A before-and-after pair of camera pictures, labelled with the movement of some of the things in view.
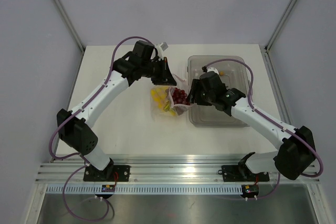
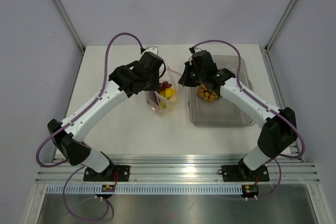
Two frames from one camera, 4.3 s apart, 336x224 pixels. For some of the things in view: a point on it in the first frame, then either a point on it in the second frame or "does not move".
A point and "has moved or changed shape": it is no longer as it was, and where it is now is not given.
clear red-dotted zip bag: [168, 100] has moved or changed shape
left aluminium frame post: [64, 14] does not move
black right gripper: [197, 85] → [185, 80]
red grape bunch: [179, 97] → [163, 86]
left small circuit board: [108, 188] does not move
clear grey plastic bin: [232, 70] does not move
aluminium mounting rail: [153, 174] does not move
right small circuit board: [250, 190] does not move
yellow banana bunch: [159, 96] has moved or changed shape
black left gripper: [165, 77] → [155, 86]
